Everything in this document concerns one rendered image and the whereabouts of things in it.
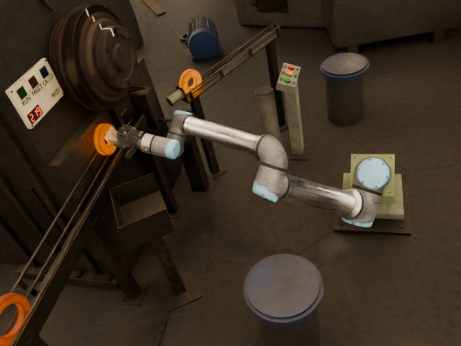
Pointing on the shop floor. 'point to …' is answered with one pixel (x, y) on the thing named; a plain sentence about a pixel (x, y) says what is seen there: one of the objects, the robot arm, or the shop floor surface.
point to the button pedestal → (293, 115)
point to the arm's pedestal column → (394, 226)
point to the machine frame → (57, 151)
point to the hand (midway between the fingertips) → (104, 136)
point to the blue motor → (203, 39)
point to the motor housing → (194, 165)
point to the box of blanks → (387, 20)
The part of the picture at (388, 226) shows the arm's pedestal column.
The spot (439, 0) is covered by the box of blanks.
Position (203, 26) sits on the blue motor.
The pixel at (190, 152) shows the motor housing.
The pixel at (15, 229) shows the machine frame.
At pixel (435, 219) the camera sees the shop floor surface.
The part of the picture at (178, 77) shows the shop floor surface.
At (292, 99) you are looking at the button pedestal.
